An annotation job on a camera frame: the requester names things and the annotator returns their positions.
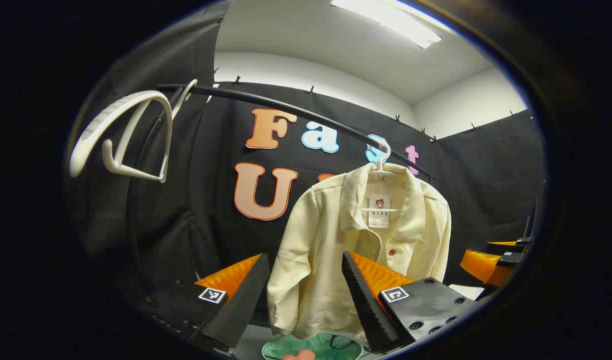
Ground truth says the ceiling light panel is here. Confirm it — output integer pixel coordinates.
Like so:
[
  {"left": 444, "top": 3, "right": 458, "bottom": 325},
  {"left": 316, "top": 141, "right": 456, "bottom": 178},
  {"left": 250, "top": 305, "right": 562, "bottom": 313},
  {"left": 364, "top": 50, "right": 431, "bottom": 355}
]
[{"left": 330, "top": 0, "right": 444, "bottom": 50}]

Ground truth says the empty white hanger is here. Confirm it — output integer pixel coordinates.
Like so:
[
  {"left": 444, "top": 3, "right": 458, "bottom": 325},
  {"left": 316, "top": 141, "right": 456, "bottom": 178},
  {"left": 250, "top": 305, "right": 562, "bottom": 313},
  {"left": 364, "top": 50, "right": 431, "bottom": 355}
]
[{"left": 69, "top": 79, "right": 198, "bottom": 184}]

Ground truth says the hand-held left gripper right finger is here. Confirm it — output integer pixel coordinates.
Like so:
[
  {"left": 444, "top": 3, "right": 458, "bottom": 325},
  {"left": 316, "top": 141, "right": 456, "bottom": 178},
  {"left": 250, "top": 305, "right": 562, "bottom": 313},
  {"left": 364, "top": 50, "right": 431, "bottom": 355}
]
[{"left": 341, "top": 251, "right": 477, "bottom": 354}]

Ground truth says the white clothes hanger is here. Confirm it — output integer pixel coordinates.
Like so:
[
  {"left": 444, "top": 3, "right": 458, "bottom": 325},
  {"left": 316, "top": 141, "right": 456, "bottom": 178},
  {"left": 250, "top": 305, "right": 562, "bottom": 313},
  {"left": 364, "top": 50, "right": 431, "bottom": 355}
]
[{"left": 361, "top": 141, "right": 401, "bottom": 213}]

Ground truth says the cream button jacket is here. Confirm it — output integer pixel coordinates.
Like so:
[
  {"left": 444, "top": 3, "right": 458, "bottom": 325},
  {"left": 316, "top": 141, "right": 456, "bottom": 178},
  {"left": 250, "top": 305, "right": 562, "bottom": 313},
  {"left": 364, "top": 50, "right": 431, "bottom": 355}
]
[{"left": 267, "top": 162, "right": 452, "bottom": 342}]

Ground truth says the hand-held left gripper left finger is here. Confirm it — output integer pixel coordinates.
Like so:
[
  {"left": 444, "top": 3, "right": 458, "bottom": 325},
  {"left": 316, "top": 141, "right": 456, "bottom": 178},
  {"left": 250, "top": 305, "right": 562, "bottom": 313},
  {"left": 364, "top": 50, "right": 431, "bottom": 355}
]
[{"left": 145, "top": 253, "right": 270, "bottom": 351}]

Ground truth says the black clothes rail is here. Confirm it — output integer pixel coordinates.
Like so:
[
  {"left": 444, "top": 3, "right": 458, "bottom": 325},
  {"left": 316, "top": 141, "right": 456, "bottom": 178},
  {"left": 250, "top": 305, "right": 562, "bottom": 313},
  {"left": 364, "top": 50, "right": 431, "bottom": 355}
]
[{"left": 127, "top": 84, "right": 435, "bottom": 301}]

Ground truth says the green laundry hamper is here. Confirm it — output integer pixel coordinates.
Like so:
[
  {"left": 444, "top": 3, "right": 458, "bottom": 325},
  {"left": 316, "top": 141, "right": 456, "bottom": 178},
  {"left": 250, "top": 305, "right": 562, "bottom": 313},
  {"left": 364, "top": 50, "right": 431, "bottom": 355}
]
[{"left": 261, "top": 332, "right": 364, "bottom": 360}]

